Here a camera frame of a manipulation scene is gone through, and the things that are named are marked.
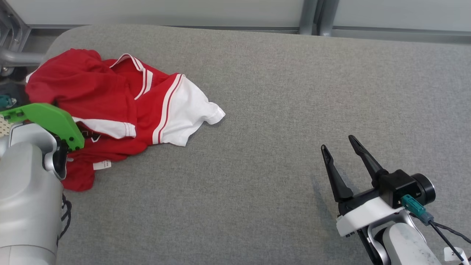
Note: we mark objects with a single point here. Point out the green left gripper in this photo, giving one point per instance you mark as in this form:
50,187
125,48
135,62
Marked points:
55,117

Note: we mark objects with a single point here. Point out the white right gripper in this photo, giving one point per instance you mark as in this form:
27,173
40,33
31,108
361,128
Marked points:
364,215

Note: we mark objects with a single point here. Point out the red white basketball jersey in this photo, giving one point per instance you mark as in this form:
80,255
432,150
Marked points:
106,99

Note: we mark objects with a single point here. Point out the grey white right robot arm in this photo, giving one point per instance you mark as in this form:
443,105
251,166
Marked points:
404,243

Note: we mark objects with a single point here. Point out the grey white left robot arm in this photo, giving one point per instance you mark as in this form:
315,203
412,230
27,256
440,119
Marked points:
25,198

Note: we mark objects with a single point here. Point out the cream perforated basket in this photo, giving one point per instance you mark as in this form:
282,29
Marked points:
5,127

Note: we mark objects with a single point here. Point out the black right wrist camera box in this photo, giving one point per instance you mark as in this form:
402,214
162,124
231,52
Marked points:
401,184

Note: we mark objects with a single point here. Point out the grey metal frame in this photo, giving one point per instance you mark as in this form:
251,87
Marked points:
14,55

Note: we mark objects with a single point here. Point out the grey metal partition post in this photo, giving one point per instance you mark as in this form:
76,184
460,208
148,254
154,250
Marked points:
315,16

